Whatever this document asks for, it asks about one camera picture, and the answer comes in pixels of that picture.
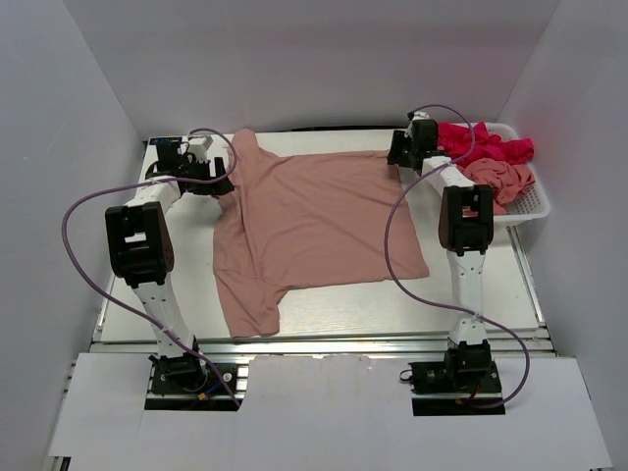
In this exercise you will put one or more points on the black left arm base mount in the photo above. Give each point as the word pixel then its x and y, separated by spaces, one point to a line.
pixel 209 396

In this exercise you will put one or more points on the white perforated plastic basket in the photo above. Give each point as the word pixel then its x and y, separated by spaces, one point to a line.
pixel 534 204

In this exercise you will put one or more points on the dusty pink t shirt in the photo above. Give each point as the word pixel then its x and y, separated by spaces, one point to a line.
pixel 307 221

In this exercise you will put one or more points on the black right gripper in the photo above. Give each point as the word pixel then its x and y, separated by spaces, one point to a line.
pixel 399 138

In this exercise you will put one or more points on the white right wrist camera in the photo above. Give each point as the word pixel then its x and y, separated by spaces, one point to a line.
pixel 416 116

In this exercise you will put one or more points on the coral pink t shirt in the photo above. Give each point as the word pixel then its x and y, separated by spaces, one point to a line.
pixel 507 181

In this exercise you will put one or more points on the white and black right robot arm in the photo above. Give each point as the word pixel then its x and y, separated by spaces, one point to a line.
pixel 465 231

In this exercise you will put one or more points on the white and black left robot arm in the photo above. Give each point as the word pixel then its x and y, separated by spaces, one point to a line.
pixel 142 254

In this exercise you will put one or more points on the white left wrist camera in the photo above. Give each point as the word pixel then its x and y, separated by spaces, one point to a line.
pixel 197 147

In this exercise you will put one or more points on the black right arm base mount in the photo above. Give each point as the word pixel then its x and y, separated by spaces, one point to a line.
pixel 435 394

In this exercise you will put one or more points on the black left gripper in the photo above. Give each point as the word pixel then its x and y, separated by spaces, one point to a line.
pixel 219 187

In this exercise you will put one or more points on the magenta t shirt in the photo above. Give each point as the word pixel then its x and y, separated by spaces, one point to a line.
pixel 466 148

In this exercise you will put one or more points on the black xdof label sticker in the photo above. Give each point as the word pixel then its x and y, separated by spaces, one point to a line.
pixel 174 140

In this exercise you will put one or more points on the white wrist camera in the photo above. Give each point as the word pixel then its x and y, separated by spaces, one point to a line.
pixel 197 147
pixel 416 116

